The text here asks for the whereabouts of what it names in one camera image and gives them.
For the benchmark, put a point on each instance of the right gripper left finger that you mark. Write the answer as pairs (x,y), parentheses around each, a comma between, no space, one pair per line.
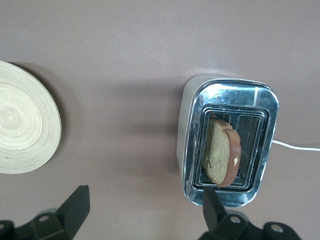
(72,215)

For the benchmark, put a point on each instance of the silver two-slot toaster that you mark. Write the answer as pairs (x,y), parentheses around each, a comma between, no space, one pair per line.
(225,100)

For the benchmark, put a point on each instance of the brown bread slice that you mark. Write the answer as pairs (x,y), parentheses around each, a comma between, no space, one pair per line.
(217,150)

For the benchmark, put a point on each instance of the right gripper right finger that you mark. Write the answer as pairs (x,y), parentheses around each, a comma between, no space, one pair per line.
(215,215)

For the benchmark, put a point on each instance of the round wooden plate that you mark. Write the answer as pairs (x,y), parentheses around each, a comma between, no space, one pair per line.
(25,120)

